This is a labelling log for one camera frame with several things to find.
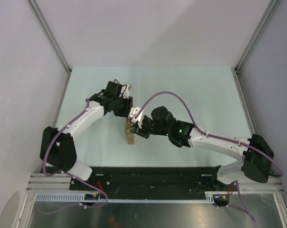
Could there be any aluminium frame post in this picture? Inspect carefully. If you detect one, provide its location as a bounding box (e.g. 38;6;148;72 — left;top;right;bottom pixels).
27;0;71;76
234;0;281;71

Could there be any grey slotted cable duct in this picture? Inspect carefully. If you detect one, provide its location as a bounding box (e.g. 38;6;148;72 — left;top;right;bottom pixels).
35;192;237;203

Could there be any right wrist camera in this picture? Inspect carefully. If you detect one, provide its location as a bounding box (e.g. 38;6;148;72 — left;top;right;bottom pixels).
128;107;144;128

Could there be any right aluminium frame post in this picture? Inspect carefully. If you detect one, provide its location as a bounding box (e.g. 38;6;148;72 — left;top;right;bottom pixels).
234;0;281;71

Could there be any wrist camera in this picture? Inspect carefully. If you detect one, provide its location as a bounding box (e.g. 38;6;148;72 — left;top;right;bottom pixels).
119;83;132;99
128;107;144;128

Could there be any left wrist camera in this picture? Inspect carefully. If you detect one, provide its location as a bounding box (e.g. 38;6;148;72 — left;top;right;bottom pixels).
119;83;132;99

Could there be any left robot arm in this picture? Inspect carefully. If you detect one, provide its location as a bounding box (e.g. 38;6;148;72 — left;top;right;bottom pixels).
40;80;133;190

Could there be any aluminium extrusion crossbar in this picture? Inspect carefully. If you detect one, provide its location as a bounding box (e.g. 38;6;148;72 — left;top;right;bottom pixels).
26;173;285;194

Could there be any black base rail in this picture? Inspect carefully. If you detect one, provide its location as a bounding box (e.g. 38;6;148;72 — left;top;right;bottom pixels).
69;167;237;200

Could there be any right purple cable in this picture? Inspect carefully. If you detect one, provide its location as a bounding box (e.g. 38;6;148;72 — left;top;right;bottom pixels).
135;91;284;222

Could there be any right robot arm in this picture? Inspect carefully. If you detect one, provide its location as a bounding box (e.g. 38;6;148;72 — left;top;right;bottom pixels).
129;106;274;190

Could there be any purple cable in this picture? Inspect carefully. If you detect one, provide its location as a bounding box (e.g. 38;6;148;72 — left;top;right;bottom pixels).
135;91;284;222
35;78;123;215

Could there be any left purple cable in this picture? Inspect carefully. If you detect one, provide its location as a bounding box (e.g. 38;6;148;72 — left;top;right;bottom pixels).
35;78;123;215

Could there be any left aluminium frame post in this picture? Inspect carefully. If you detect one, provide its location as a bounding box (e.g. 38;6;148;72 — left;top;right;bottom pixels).
27;0;71;76

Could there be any brown cardboard express box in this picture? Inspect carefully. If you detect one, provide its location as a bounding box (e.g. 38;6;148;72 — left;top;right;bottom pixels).
125;118;134;145

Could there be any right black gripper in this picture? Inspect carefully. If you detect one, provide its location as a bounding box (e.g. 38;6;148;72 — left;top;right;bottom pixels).
130;116;169;140

